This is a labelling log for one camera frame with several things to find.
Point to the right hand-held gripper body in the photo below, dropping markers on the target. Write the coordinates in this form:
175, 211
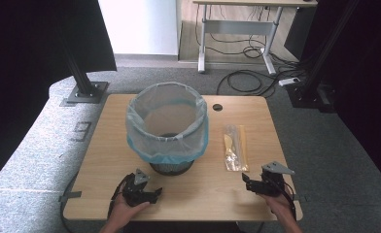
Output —
272, 181

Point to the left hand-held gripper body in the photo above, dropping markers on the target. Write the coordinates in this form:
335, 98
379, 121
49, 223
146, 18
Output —
134, 192

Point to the black mesh waste basket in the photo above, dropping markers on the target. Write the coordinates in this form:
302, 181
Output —
171, 168

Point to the clear packet of wooden cutlery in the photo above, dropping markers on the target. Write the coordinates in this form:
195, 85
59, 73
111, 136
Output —
235, 149

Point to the bin with blue liner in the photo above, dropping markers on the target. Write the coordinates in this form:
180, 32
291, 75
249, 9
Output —
166, 142

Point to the person's left hand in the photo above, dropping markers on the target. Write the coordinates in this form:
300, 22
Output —
124, 210

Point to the person's right hand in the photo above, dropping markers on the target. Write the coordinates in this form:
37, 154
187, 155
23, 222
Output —
281, 205

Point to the grey tape strip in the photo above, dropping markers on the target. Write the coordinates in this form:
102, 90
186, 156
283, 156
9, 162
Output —
70, 196
301, 197

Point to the white power strip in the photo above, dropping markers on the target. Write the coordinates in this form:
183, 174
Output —
289, 81

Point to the black metal stand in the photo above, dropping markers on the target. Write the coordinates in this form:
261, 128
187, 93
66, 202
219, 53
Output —
311, 84
83, 84

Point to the black curtain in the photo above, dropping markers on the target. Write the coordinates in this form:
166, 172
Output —
366, 81
23, 81

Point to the dark cabinet under desk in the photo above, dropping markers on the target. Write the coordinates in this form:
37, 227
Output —
300, 32

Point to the white metal frame desk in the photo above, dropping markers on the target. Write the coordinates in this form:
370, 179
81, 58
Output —
237, 27

